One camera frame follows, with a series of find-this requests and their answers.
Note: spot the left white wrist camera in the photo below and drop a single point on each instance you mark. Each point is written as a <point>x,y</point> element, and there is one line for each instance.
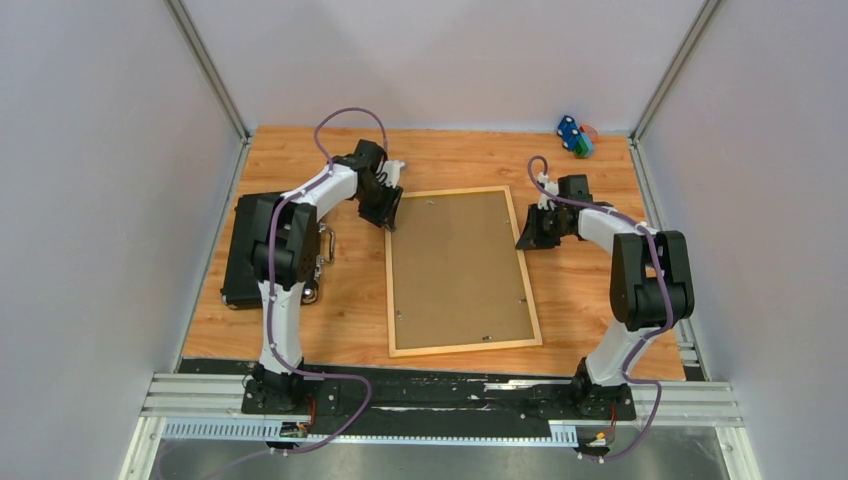
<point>390,172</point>

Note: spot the brown backing board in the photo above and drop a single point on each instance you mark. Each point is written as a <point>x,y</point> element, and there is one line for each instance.
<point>457,265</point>

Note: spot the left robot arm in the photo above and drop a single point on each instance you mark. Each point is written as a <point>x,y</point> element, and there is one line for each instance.
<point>286,242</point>

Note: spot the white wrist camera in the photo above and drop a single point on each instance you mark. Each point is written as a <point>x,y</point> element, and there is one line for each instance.
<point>390,172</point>
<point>548,192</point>

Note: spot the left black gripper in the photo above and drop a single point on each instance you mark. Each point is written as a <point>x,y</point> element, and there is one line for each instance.
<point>386,216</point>

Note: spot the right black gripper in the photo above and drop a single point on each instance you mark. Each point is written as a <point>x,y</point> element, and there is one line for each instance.
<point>532,237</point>

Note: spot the blue green toy blocks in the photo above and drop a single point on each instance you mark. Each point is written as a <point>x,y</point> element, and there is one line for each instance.
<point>574,137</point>

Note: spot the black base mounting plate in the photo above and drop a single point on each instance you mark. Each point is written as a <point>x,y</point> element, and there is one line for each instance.
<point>383,402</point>

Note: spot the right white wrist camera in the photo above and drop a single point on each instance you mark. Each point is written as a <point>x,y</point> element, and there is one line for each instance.
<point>548,192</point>

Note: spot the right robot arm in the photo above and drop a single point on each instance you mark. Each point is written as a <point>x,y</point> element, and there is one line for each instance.
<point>650,288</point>

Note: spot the orange round object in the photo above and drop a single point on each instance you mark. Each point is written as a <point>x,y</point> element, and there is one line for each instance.
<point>590,132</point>

